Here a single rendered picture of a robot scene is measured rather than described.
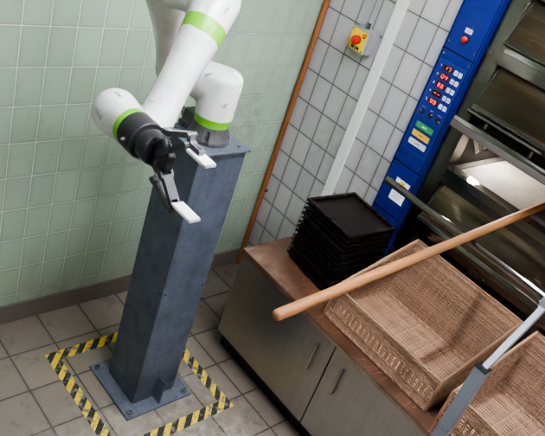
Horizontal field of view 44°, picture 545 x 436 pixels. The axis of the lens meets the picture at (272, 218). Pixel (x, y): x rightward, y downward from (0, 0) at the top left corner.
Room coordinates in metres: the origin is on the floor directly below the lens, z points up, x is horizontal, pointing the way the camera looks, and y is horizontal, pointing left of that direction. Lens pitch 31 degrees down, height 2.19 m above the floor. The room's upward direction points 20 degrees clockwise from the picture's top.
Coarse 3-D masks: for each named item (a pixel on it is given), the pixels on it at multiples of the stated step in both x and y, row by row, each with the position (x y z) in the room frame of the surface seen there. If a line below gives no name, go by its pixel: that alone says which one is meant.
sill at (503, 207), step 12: (456, 168) 2.58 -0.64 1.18; (456, 180) 2.52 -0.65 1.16; (468, 180) 2.50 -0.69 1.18; (468, 192) 2.47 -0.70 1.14; (480, 192) 2.45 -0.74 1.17; (492, 192) 2.47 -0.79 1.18; (492, 204) 2.40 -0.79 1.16; (504, 204) 2.40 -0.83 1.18; (504, 216) 2.36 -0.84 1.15; (528, 216) 2.36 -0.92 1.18; (528, 228) 2.30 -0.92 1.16; (540, 228) 2.29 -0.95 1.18; (540, 240) 2.26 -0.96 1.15
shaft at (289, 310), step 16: (528, 208) 2.36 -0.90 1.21; (544, 208) 2.46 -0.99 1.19; (496, 224) 2.14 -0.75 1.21; (448, 240) 1.90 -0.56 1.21; (464, 240) 1.95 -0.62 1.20; (416, 256) 1.74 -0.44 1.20; (432, 256) 1.80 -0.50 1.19; (368, 272) 1.56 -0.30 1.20; (384, 272) 1.60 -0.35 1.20; (336, 288) 1.44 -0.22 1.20; (352, 288) 1.48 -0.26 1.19; (288, 304) 1.31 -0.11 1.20; (304, 304) 1.33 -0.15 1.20
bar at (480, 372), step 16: (400, 192) 2.23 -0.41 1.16; (432, 208) 2.15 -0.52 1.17; (448, 224) 2.09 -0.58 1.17; (496, 256) 1.97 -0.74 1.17; (512, 272) 1.91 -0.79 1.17; (528, 288) 1.87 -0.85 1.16; (544, 304) 1.82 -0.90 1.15; (528, 320) 1.79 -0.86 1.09; (512, 336) 1.75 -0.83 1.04; (496, 352) 1.71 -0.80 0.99; (480, 368) 1.66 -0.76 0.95; (464, 384) 1.66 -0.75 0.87; (480, 384) 1.65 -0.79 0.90; (464, 400) 1.65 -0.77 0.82; (448, 416) 1.65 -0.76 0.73; (448, 432) 1.65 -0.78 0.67
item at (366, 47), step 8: (352, 32) 2.91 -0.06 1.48; (360, 32) 2.88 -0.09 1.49; (368, 32) 2.86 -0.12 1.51; (376, 32) 2.91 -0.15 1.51; (360, 40) 2.87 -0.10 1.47; (368, 40) 2.86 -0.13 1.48; (376, 40) 2.90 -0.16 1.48; (352, 48) 2.89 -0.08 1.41; (360, 48) 2.86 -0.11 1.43; (368, 48) 2.87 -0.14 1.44
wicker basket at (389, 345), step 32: (384, 288) 2.43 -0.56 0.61; (416, 288) 2.40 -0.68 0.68; (448, 288) 2.34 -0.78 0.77; (480, 288) 2.29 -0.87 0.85; (352, 320) 2.16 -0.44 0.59; (384, 320) 2.23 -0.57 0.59; (416, 320) 2.31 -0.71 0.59; (480, 320) 2.23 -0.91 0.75; (512, 320) 2.18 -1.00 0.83; (384, 352) 2.04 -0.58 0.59; (416, 352) 2.10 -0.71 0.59; (448, 352) 2.17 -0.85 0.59; (480, 352) 1.97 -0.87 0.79; (416, 384) 1.85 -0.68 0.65; (448, 384) 1.85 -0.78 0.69
